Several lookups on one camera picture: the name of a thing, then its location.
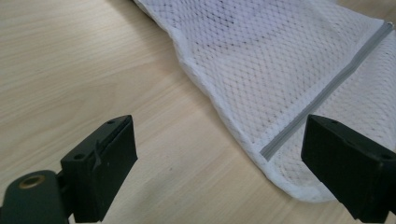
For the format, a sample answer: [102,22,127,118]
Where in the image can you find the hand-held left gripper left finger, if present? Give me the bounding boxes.
[60,114,138,224]

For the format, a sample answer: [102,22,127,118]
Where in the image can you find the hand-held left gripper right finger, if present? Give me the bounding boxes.
[300,114,396,224]

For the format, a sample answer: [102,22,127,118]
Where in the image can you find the white mesh laundry bag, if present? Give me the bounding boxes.
[133,0,396,203]

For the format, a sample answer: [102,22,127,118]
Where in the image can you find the white garment inside bag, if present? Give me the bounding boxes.
[167,0,312,57]

